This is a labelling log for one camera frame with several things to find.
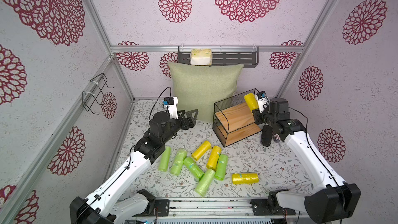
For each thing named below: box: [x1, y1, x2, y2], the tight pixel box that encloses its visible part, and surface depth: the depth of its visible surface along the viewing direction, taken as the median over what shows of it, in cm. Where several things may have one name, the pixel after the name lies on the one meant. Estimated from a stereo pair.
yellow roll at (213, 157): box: [206, 145, 222, 172], surface depth 89 cm
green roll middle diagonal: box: [183, 156, 205, 180], surface depth 84 cm
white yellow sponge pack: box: [190, 48, 212, 66], surface depth 92 cm
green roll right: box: [214, 154, 229, 181], surface depth 86 cm
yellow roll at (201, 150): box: [191, 140, 212, 161], surface depth 93 cm
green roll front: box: [194, 169, 216, 198], surface depth 81 cm
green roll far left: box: [158, 145, 172, 172], surface depth 88 cm
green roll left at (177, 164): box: [169, 148, 188, 176], surface depth 87 cm
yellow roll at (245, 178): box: [231, 173, 260, 185], surface depth 81 cm
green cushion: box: [167, 62, 245, 122], surface depth 88 cm
